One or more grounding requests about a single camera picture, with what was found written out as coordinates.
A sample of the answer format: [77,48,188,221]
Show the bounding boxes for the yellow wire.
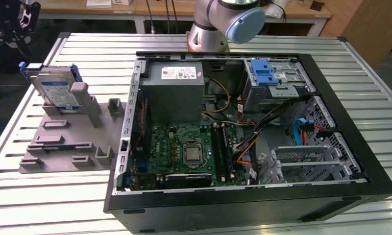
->
[201,77,232,115]

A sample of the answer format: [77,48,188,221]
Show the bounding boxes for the blue drive latch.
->
[251,60,284,86]

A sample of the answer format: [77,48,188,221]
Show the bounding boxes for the silver disk bay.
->
[260,144,358,184]

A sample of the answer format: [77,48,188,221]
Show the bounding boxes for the silver drive cage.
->
[241,58,316,116]

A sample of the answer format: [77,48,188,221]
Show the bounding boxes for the white box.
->
[87,0,112,9]

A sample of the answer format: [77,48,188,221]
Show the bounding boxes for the orange wire with label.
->
[235,96,251,126]

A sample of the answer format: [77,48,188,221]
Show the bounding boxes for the wooden desk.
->
[39,0,334,34]

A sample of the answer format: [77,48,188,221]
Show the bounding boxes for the wooden cabinet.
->
[320,0,392,71]

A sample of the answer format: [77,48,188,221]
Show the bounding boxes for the black PC case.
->
[103,50,392,234]

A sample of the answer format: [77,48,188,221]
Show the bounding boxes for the hard disk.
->
[19,63,84,115]

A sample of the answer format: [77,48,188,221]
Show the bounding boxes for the blue wire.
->
[293,118,315,147]

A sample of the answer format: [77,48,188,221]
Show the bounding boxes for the green motherboard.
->
[131,123,249,190]

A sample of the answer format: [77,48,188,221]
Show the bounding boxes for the grey power supply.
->
[140,61,205,125]

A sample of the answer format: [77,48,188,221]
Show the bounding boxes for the grey parts rack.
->
[17,82,128,173]

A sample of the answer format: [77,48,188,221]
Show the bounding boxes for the black RAM slot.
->
[212,123,228,182]
[220,123,236,179]

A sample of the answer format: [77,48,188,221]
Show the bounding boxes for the silver CPU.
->
[184,146,201,164]

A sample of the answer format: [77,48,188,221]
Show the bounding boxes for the black case fan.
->
[132,97,151,152]

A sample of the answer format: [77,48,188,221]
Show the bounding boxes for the black wire bundle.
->
[233,95,315,154]

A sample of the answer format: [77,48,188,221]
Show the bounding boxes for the red wire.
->
[300,124,336,147]

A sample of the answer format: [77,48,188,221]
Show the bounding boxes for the black graphics card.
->
[156,172,213,189]

